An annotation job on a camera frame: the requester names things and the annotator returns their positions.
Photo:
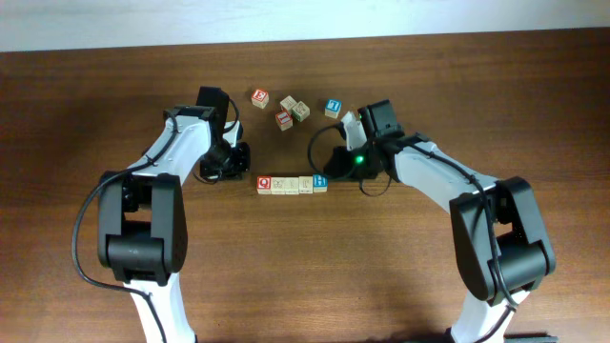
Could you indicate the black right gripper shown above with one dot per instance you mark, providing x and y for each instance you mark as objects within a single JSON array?
[{"x": 342, "y": 163}]

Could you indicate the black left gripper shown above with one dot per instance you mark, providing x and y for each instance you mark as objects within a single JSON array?
[{"x": 211, "y": 171}]

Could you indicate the red circle wooden block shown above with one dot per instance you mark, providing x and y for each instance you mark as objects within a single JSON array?
[{"x": 264, "y": 184}]

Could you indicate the blue H wooden block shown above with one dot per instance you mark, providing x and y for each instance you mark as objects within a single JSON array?
[{"x": 320, "y": 183}]

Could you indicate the yellow bordered wooden block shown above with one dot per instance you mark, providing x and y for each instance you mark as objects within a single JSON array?
[{"x": 305, "y": 184}]

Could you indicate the red I wooden block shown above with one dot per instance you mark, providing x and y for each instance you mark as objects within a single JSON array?
[{"x": 284, "y": 120}]

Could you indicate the red bordered wooden block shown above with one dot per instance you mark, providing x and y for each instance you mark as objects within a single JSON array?
[{"x": 292, "y": 185}]

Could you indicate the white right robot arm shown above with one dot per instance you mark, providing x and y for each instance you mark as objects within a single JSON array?
[{"x": 502, "y": 247}]

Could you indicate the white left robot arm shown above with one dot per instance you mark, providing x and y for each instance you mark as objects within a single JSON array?
[{"x": 142, "y": 232}]

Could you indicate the blue L wooden block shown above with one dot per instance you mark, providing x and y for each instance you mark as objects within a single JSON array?
[{"x": 332, "y": 108}]

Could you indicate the red E wooden block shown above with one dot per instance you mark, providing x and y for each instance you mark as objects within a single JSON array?
[{"x": 260, "y": 98}]

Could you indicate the green bordered wooden block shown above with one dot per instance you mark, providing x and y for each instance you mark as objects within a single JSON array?
[{"x": 300, "y": 111}]

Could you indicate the red 9 wooden block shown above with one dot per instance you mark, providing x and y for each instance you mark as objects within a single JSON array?
[{"x": 288, "y": 103}]

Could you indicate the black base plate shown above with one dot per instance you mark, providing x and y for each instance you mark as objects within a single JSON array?
[{"x": 530, "y": 339}]

